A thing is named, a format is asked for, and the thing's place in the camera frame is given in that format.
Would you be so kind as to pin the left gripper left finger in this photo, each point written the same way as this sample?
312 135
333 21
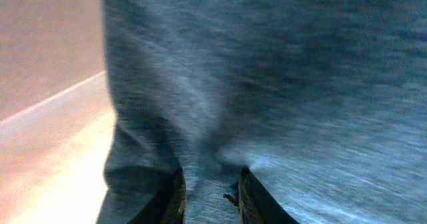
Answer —
168 206

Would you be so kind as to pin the dark blue jeans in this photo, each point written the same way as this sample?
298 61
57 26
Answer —
323 100

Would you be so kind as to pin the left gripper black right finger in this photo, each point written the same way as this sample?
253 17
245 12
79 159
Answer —
254 203

